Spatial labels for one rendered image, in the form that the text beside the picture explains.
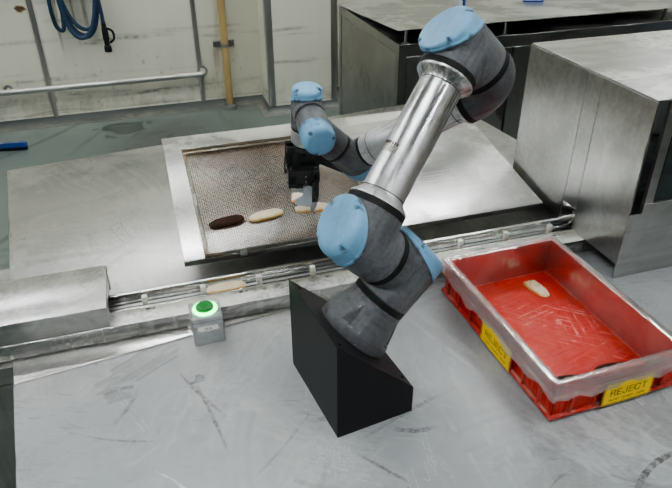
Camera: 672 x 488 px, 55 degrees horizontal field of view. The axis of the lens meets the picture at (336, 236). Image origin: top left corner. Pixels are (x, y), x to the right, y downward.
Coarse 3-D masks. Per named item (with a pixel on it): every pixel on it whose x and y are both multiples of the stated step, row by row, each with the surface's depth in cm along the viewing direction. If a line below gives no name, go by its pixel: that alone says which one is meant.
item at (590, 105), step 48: (576, 48) 181; (624, 48) 180; (528, 96) 192; (576, 96) 171; (624, 96) 154; (528, 144) 196; (576, 144) 174; (624, 144) 156; (576, 192) 177; (624, 192) 159; (624, 240) 163
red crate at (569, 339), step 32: (448, 288) 160; (480, 288) 164; (512, 288) 164; (480, 320) 148; (512, 320) 153; (544, 320) 153; (576, 320) 153; (544, 352) 144; (576, 352) 144; (608, 352) 144
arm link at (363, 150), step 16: (512, 64) 125; (512, 80) 126; (480, 96) 127; (496, 96) 127; (464, 112) 132; (480, 112) 131; (384, 128) 145; (448, 128) 138; (352, 144) 150; (368, 144) 147; (336, 160) 150; (352, 160) 150; (368, 160) 149; (352, 176) 154
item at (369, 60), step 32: (384, 0) 409; (416, 0) 405; (448, 0) 401; (480, 0) 398; (512, 0) 394; (544, 0) 391; (576, 0) 387; (608, 0) 384; (640, 0) 381; (352, 32) 385; (384, 32) 341; (416, 32) 341; (512, 32) 340; (544, 32) 340; (576, 32) 346; (608, 32) 352; (640, 32) 358; (352, 64) 394; (384, 64) 343; (416, 64) 327; (352, 96) 404; (384, 96) 350; (512, 96) 353; (512, 128) 364
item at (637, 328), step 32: (448, 256) 159; (480, 256) 161; (512, 256) 164; (544, 256) 168; (576, 256) 159; (576, 288) 159; (608, 288) 148; (608, 320) 150; (640, 320) 140; (512, 352) 134; (640, 352) 142; (544, 384) 124; (576, 384) 122; (608, 384) 125
